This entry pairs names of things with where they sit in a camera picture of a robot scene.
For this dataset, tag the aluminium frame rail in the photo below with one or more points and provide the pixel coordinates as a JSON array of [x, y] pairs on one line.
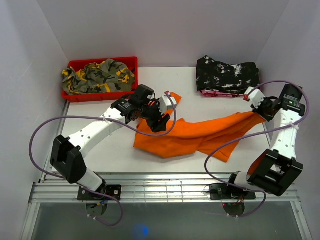
[[135, 188]]

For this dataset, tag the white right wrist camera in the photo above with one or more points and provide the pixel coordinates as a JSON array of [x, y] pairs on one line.
[[254, 96]]

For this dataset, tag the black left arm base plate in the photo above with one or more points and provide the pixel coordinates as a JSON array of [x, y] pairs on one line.
[[113, 190]]

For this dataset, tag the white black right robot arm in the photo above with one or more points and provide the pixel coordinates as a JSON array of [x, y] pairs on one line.
[[277, 167]]

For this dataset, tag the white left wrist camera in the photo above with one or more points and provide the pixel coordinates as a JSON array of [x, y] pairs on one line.
[[167, 102]]

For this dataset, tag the camouflage trousers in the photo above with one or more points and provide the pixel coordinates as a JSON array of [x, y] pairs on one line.
[[110, 76]]

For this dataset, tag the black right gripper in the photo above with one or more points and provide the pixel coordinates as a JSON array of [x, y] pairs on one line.
[[258, 110]]

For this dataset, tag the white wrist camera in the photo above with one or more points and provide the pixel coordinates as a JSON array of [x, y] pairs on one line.
[[254, 96], [167, 102]]

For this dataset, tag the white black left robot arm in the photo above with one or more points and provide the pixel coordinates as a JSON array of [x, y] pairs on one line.
[[68, 153]]

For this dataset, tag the red plastic bin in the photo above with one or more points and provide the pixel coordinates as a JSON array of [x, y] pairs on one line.
[[131, 62]]

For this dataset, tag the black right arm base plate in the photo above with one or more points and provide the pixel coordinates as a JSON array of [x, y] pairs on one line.
[[221, 191]]

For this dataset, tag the pink folded trousers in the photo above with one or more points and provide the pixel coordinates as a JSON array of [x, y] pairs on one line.
[[218, 94]]

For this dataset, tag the black white patterned trousers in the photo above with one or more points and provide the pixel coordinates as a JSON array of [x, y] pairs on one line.
[[213, 75]]

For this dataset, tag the orange trousers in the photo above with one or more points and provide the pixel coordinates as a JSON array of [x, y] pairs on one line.
[[186, 138]]

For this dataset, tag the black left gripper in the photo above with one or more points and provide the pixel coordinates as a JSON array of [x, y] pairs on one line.
[[156, 125]]

